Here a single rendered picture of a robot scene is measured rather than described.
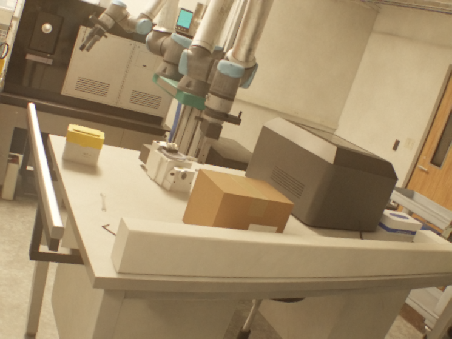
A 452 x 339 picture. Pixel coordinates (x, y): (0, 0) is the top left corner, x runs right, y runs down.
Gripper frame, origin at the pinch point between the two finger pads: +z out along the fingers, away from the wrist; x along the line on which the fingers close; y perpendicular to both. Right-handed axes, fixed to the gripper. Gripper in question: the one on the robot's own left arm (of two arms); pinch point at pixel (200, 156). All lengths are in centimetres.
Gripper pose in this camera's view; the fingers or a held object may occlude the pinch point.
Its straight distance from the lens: 151.4
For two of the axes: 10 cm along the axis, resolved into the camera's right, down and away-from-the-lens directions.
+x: 2.2, 3.1, -9.2
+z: -3.3, 9.2, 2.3
